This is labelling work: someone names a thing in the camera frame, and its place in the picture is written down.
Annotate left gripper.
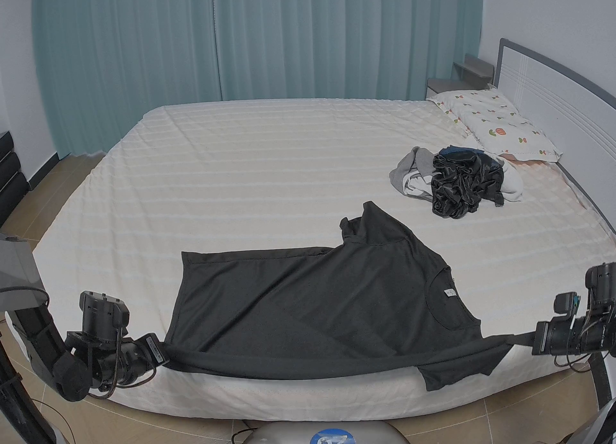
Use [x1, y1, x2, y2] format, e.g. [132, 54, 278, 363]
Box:
[118, 333, 170, 385]

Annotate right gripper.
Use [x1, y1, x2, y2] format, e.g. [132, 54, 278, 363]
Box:
[532, 318, 581, 357]

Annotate black T-shirt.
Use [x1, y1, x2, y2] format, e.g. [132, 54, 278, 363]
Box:
[164, 200, 535, 392]

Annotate pile of clothes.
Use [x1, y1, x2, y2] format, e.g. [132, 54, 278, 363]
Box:
[390, 144, 524, 220]

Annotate bed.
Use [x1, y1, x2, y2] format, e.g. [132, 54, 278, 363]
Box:
[31, 38, 616, 422]

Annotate white printed pillow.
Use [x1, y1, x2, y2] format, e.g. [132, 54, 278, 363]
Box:
[427, 88, 563, 163]

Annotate black chest of drawers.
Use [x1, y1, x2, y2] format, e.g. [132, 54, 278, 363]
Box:
[0, 131, 29, 227]

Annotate grey bedside table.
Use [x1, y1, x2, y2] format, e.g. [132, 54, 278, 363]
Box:
[425, 52, 496, 99]

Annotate blue-green curtain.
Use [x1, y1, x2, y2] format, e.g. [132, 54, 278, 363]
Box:
[214, 0, 485, 102]
[31, 0, 223, 157]

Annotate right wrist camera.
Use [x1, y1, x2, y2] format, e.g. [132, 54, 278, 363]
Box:
[553, 291, 579, 321]

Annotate black cable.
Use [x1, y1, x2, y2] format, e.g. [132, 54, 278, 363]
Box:
[552, 353, 595, 374]
[88, 366, 158, 401]

